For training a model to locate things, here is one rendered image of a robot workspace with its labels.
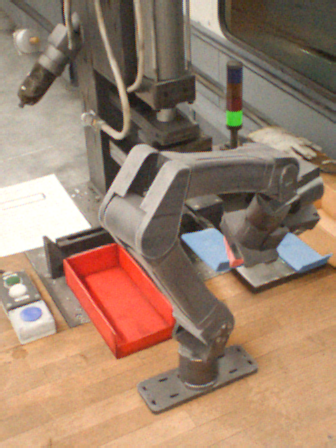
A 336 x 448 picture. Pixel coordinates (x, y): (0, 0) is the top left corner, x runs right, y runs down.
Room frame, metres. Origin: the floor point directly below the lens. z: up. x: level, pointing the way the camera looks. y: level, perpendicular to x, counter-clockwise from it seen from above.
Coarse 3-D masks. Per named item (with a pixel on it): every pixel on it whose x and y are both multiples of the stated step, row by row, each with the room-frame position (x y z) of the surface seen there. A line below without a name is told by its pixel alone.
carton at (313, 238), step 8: (328, 192) 1.31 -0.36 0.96; (320, 200) 1.33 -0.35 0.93; (328, 200) 1.31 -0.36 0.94; (320, 208) 1.33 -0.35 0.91; (328, 208) 1.31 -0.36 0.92; (328, 216) 1.30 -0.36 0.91; (320, 224) 1.27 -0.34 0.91; (328, 224) 1.26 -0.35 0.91; (304, 232) 1.20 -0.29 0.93; (312, 232) 1.18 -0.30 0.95; (320, 232) 1.16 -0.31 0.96; (328, 232) 1.14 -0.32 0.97; (304, 240) 1.20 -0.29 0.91; (312, 240) 1.18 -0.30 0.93; (320, 240) 1.15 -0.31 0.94; (328, 240) 1.13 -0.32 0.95; (320, 248) 1.15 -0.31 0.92; (328, 248) 1.13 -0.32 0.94; (328, 264) 1.12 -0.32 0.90
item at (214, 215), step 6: (210, 210) 1.24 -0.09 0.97; (216, 210) 1.25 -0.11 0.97; (222, 210) 1.25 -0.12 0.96; (204, 216) 1.23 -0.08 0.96; (210, 216) 1.24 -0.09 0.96; (216, 216) 1.25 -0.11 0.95; (180, 222) 1.21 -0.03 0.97; (186, 222) 1.21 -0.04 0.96; (192, 222) 1.24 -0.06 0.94; (216, 222) 1.25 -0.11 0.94; (186, 228) 1.27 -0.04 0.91; (192, 228) 1.24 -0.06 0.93; (198, 228) 1.23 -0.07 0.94; (216, 228) 1.25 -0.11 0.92
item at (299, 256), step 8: (288, 232) 1.21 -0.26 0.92; (288, 240) 1.18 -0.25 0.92; (296, 240) 1.18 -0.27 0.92; (280, 248) 1.16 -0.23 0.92; (288, 248) 1.15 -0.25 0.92; (296, 248) 1.15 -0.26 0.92; (304, 248) 1.15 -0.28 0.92; (312, 248) 1.15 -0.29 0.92; (280, 256) 1.13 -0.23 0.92; (288, 256) 1.13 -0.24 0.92; (296, 256) 1.13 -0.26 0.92; (304, 256) 1.12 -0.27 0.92; (312, 256) 1.12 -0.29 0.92; (320, 256) 1.12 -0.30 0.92; (328, 256) 1.09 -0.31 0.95; (288, 264) 1.11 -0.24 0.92; (296, 264) 1.10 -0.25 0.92; (304, 264) 1.06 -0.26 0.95; (312, 264) 1.08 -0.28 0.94; (320, 264) 1.10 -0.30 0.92
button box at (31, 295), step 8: (0, 272) 1.14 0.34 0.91; (8, 272) 1.12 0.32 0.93; (16, 272) 1.11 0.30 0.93; (24, 272) 1.11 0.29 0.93; (0, 280) 1.09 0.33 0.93; (24, 280) 1.09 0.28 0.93; (0, 288) 1.06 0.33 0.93; (8, 288) 1.06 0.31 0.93; (32, 288) 1.06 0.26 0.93; (0, 296) 1.04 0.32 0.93; (8, 296) 1.04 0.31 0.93; (16, 296) 1.03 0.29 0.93; (24, 296) 1.03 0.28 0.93; (32, 296) 1.03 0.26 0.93; (40, 296) 1.03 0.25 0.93; (8, 304) 1.01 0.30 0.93; (16, 304) 1.01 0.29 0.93; (24, 304) 1.02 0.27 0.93; (8, 312) 1.00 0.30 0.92
